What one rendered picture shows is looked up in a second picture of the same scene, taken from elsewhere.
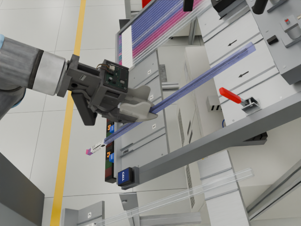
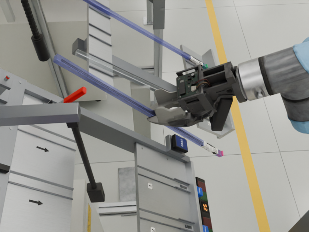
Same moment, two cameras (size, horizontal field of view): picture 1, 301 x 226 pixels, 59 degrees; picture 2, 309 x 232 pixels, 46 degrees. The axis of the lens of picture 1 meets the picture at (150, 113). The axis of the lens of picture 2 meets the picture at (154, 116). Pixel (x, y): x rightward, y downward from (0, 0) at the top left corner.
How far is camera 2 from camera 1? 0.80 m
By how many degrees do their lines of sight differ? 70
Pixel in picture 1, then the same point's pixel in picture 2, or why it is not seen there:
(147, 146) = (157, 170)
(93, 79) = (208, 71)
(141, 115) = (163, 99)
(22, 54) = (275, 55)
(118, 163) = (190, 174)
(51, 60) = (249, 66)
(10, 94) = not seen: hidden behind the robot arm
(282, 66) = (21, 82)
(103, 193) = not seen: outside the picture
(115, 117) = not seen: hidden behind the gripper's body
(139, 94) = (166, 113)
